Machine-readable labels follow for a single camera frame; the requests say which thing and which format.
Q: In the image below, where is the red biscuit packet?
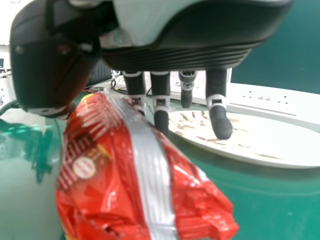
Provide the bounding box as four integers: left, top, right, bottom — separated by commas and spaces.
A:
55, 91, 240, 240

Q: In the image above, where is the plate with brown leaf pattern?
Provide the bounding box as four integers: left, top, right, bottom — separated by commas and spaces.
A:
167, 108, 320, 170

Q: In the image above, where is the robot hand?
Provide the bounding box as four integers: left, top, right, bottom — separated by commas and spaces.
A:
9, 0, 295, 140

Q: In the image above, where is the white socket strip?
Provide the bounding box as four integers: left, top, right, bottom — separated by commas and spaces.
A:
113, 74, 320, 132

